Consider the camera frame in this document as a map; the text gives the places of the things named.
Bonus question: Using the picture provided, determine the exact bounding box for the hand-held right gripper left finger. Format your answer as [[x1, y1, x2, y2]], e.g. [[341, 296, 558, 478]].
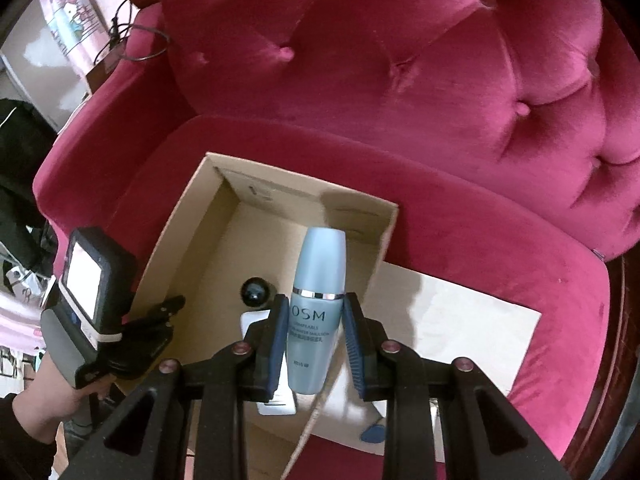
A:
[[65, 292, 292, 480]]

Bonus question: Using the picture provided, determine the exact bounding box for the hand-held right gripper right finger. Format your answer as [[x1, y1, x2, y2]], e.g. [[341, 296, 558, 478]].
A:
[[342, 290, 573, 480]]

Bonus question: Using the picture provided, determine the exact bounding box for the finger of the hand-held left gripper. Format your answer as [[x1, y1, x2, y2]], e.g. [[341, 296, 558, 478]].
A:
[[125, 294, 187, 332]]

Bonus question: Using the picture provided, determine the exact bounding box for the black round dome device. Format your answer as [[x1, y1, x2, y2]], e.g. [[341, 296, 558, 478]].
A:
[[241, 276, 275, 307]]

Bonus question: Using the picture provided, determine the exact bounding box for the white remote control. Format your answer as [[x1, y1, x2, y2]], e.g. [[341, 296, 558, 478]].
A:
[[240, 310, 297, 417]]

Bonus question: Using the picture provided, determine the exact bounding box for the brown cardboard box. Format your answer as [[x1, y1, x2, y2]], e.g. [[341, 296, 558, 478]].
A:
[[112, 151, 399, 480]]

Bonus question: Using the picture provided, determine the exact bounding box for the light blue lotion bottle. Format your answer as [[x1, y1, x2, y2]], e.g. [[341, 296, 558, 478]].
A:
[[286, 226, 347, 395]]

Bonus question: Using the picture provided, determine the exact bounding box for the person's left forearm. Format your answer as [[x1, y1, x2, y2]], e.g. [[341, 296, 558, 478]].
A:
[[0, 395, 58, 480]]

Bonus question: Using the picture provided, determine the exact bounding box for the person's left hand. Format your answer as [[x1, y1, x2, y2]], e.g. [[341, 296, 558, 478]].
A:
[[12, 355, 113, 443]]

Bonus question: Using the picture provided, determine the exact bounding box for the flat brown cardboard sheet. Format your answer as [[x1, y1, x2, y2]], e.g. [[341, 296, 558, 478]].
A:
[[320, 260, 543, 466]]

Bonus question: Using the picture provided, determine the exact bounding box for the small brown box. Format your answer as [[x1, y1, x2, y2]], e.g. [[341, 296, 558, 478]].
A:
[[85, 45, 126, 96]]

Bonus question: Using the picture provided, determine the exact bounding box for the red tufted velvet sofa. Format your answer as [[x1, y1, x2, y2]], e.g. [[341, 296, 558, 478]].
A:
[[32, 0, 640, 480]]

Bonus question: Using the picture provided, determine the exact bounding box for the pink cartoon poster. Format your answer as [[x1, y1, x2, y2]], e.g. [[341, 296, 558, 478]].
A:
[[40, 0, 131, 61]]

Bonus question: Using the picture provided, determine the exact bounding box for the blue key fob with strap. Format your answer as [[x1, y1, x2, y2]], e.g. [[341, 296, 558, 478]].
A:
[[361, 422, 388, 445]]

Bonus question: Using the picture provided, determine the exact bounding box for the black cable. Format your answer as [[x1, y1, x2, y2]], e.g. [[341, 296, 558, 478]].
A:
[[95, 0, 171, 63]]

